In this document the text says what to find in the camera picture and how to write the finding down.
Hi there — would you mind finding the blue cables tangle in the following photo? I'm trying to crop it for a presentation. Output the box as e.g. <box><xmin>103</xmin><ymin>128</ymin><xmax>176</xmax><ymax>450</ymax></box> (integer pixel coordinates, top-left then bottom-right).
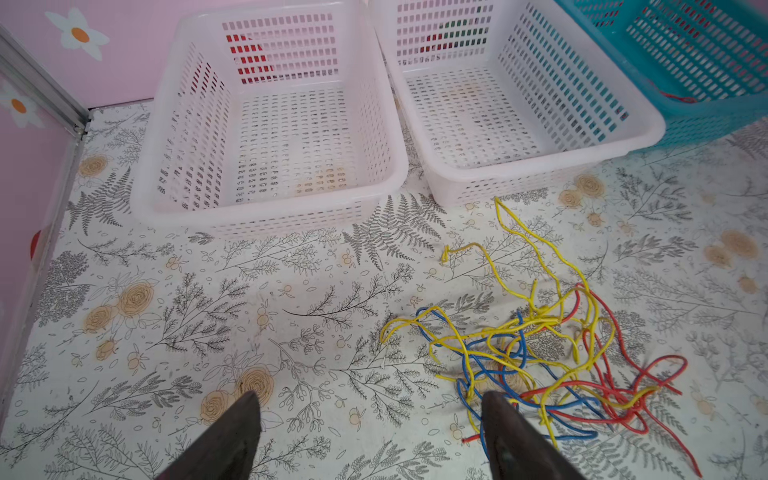
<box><xmin>415</xmin><ymin>307</ymin><xmax>610</xmax><ymax>457</ymax></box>

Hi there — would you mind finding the aluminium frame post left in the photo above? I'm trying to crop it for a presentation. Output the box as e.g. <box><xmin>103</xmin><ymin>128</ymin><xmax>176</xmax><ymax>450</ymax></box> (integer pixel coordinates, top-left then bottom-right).
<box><xmin>1</xmin><ymin>26</ymin><xmax>91</xmax><ymax>138</ymax></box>

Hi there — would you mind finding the yellow cables tangle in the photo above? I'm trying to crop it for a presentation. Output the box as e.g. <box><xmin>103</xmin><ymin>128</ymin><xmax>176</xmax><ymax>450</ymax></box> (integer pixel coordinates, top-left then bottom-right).
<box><xmin>379</xmin><ymin>197</ymin><xmax>658</xmax><ymax>448</ymax></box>

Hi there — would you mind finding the white plastic basket left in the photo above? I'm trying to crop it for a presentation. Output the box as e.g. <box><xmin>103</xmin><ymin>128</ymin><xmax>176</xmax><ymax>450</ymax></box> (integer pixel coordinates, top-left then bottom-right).
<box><xmin>130</xmin><ymin>1</ymin><xmax>408</xmax><ymax>239</ymax></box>

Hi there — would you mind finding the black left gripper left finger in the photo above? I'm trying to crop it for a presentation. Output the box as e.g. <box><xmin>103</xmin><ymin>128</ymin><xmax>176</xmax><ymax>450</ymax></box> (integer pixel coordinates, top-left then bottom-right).
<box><xmin>156</xmin><ymin>391</ymin><xmax>261</xmax><ymax>480</ymax></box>

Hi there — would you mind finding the teal plastic basket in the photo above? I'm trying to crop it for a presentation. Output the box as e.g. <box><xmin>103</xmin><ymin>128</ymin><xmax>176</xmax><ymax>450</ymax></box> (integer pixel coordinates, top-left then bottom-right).
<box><xmin>560</xmin><ymin>0</ymin><xmax>767</xmax><ymax>149</ymax></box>

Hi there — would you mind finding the white plastic basket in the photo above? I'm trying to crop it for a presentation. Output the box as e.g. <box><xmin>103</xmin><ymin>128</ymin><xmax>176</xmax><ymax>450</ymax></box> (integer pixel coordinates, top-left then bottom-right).
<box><xmin>130</xmin><ymin>1</ymin><xmax>408</xmax><ymax>239</ymax></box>
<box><xmin>368</xmin><ymin>1</ymin><xmax>665</xmax><ymax>207</ymax></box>

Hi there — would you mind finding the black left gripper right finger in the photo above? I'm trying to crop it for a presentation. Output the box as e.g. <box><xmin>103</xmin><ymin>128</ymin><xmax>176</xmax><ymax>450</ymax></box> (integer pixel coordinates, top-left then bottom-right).
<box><xmin>482</xmin><ymin>391</ymin><xmax>585</xmax><ymax>480</ymax></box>

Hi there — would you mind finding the red cables tangle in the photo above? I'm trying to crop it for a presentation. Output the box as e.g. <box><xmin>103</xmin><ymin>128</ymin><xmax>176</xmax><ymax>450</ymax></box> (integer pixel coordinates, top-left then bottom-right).
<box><xmin>460</xmin><ymin>283</ymin><xmax>703</xmax><ymax>479</ymax></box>

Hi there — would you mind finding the white plastic basket middle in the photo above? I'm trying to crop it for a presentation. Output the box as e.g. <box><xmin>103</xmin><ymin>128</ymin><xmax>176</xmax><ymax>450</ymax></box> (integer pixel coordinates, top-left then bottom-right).
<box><xmin>368</xmin><ymin>1</ymin><xmax>665</xmax><ymax>207</ymax></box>

